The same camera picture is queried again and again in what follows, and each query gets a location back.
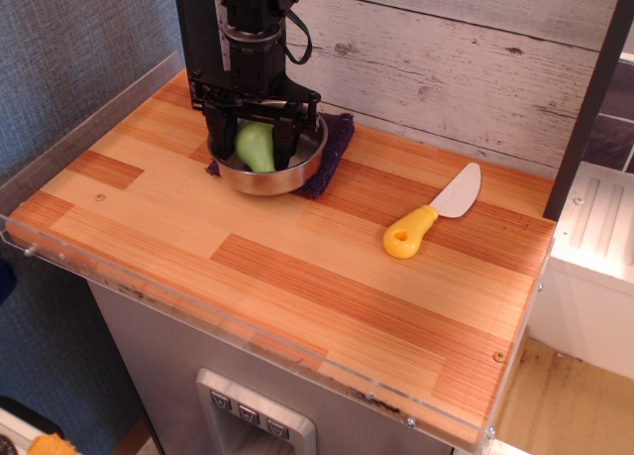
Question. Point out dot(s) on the stainless steel pan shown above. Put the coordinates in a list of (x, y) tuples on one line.
[(249, 169)]

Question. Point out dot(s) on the white toy sink unit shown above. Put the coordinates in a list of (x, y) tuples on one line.
[(584, 305)]

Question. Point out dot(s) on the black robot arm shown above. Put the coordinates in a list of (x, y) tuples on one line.
[(257, 15)]

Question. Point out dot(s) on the green toy pear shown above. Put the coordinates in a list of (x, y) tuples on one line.
[(254, 146)]

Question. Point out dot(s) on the silver toy fridge cabinet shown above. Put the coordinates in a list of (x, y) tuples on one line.
[(203, 395)]

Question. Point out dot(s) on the dark right frame post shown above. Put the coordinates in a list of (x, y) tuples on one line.
[(609, 56)]

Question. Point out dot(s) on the orange object bottom left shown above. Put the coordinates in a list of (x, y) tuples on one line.
[(51, 444)]

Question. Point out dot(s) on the clear acrylic edge guard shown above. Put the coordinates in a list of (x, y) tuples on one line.
[(336, 306)]

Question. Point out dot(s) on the purple knitted cloth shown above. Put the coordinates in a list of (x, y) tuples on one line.
[(332, 152)]

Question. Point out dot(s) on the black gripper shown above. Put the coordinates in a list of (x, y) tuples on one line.
[(237, 74)]

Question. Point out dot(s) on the yellow handled toy knife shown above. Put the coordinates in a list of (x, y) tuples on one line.
[(403, 238)]

